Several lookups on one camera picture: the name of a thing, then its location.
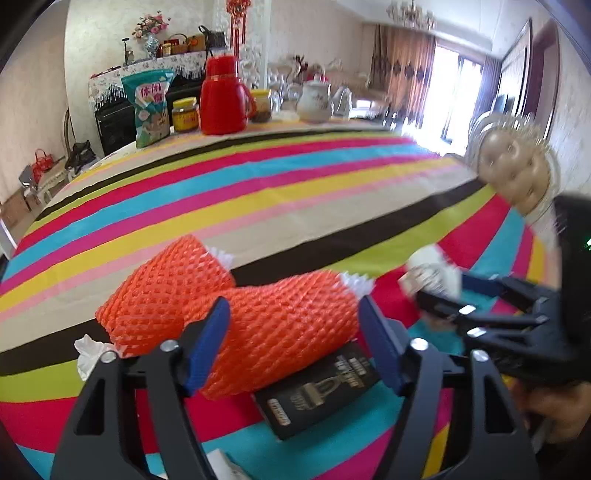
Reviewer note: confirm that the white teapot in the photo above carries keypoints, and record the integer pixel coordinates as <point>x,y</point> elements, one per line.
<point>314,101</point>

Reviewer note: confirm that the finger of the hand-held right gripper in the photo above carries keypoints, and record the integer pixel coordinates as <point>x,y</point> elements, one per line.
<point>461,311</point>
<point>482,286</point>

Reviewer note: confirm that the red knot hanging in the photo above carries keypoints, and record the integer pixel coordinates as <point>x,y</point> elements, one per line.
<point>236,27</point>

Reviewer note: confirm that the white tissue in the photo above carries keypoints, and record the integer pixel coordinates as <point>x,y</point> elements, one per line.
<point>90,355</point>

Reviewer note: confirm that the orange foam net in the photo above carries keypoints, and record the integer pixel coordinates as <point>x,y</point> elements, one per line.
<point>286,332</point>
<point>161,290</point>

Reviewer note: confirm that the red bag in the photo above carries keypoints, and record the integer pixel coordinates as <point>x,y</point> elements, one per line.
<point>42,164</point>

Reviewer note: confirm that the chandelier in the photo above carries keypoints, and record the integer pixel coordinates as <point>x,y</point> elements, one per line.
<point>411,14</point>

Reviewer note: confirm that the wicker basket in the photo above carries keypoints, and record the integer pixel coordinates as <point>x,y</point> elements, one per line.
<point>178,45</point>

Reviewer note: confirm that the green snack bag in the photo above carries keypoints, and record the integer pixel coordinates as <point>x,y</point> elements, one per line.
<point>150,110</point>

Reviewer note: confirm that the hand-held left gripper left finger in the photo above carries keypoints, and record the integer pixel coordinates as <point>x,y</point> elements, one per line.
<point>205,346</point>

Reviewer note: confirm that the black piano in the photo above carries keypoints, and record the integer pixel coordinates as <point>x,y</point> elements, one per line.
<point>115,124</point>

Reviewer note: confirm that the striped tablecloth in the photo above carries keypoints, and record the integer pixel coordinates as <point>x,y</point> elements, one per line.
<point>277,207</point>

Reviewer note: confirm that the glass pitcher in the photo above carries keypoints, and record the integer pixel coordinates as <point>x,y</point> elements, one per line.
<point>344,102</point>

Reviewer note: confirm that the dark bag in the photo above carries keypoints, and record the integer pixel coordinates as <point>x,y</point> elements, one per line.
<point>81,154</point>

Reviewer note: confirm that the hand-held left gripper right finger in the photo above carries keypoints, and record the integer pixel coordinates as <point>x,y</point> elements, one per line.
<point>383,346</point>

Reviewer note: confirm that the floral lace piano cover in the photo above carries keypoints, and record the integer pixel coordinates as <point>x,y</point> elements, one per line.
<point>138,71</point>

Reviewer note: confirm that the silver gift bag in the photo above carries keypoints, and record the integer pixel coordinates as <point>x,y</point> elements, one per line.
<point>26,177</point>

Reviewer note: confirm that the yellow lid jar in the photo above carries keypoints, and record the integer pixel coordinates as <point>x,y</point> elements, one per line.
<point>184,117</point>

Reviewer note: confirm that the black handbag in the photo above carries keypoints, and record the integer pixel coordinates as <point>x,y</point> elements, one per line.
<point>212,39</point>

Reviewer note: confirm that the dark pickle jar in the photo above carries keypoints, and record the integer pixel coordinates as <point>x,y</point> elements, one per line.
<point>262,108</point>

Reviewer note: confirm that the brown curtain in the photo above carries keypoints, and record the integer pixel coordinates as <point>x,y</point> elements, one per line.
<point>411,69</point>

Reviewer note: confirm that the white paper wrapper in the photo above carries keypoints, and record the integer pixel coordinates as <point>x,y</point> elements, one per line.
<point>436,272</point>

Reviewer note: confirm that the cream cushioned stool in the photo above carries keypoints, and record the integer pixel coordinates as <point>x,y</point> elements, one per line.
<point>53,179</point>

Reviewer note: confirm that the beige tufted chair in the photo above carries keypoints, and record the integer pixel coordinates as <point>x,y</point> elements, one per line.
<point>512,166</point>

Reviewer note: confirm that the cream ornate sofa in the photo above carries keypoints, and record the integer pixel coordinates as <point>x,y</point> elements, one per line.
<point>286,69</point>

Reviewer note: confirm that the person's right hand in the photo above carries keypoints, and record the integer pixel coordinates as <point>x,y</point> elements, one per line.
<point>554,408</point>

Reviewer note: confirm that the flower vase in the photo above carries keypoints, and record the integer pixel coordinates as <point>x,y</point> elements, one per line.
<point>152,27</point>

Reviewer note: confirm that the red thermos jug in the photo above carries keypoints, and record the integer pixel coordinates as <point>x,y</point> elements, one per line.
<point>224,101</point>

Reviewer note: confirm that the black cardboard box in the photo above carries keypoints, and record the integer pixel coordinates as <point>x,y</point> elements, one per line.
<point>314,397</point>

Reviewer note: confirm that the white ornate chair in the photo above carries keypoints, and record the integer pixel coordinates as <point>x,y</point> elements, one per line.
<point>69,127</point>

